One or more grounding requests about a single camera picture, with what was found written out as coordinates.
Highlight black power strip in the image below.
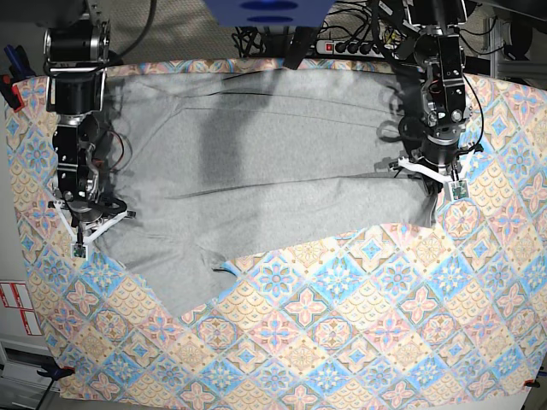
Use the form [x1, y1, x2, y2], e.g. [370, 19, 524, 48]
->
[314, 36, 418, 61]

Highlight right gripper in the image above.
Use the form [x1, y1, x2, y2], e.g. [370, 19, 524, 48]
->
[49, 198, 136, 259]

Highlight blue box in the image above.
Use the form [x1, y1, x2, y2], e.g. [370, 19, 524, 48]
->
[204, 0, 334, 27]

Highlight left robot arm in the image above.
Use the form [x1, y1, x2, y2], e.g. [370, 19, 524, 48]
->
[370, 1, 484, 227]

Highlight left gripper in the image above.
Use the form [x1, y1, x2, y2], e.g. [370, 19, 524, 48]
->
[388, 139, 483, 225]

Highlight orange black clamp upper left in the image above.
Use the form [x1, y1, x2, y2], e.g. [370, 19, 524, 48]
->
[1, 74, 24, 113]

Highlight blue handled tool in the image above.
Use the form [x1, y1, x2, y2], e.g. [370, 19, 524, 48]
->
[3, 44, 36, 81]

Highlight orange clamp lower right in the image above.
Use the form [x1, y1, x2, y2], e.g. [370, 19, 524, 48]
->
[524, 379, 541, 388]

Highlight grey T-shirt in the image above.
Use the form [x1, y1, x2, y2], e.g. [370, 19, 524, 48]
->
[97, 69, 426, 315]

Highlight red white labels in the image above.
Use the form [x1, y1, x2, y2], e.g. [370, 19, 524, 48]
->
[1, 280, 43, 337]

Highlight blue black clamp lower left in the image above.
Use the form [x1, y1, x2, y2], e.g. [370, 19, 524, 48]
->
[37, 364, 74, 382]

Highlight patterned tablecloth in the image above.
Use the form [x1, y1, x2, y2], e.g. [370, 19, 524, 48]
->
[2, 60, 546, 409]

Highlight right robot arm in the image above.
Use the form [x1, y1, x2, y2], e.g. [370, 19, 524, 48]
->
[44, 1, 134, 259]

